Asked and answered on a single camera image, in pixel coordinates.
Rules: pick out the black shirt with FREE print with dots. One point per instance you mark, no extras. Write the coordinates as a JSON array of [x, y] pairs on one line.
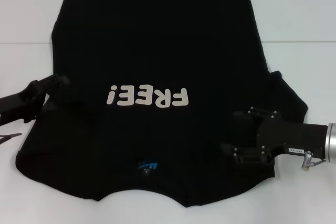
[[157, 51]]

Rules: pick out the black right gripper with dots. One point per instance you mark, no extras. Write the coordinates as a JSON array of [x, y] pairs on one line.
[[294, 136]]

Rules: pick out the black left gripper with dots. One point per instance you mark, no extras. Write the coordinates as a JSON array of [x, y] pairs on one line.
[[23, 103]]

